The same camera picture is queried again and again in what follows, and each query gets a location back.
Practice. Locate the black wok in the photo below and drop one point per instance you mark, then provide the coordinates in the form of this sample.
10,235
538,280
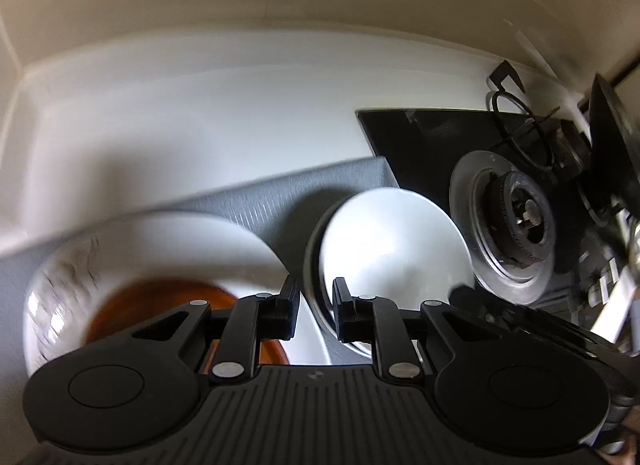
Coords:
610,130

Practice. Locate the brown round plate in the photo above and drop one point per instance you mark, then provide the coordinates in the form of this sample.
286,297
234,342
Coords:
150,305

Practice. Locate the grey ribbed mat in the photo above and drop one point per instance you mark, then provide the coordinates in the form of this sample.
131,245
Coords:
280,195

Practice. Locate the steel stove burner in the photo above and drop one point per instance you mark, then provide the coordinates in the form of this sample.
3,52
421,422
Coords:
505,245

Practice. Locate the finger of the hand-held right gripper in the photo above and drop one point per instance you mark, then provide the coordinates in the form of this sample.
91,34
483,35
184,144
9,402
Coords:
505,312

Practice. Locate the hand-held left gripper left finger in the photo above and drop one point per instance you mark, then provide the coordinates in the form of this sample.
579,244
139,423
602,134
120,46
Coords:
286,312

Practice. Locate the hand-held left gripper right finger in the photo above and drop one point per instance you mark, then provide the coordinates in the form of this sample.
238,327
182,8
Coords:
342,312

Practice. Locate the black gas stove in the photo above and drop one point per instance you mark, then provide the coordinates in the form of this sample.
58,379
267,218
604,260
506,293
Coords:
415,145

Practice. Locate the black pan support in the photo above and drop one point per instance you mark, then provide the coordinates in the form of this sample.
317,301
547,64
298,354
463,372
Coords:
530,130

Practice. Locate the plain white bowl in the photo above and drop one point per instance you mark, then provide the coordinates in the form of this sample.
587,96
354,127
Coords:
400,245

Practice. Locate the white square floral plate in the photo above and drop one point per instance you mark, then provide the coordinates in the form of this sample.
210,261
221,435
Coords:
200,245

